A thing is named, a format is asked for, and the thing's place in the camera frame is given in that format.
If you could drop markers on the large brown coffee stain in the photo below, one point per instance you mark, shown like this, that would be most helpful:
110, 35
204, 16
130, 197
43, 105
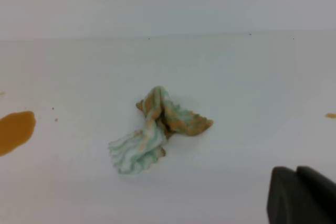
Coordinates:
16, 130

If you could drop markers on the small coffee drop stain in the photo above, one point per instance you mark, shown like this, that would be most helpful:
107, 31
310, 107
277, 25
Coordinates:
331, 115

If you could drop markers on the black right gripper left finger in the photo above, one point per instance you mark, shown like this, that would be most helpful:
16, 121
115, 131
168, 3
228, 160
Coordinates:
289, 200

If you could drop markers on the green white striped rag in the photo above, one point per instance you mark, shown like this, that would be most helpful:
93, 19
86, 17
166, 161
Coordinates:
142, 148

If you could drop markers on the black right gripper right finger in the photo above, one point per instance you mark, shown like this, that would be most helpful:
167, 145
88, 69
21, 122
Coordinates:
321, 188

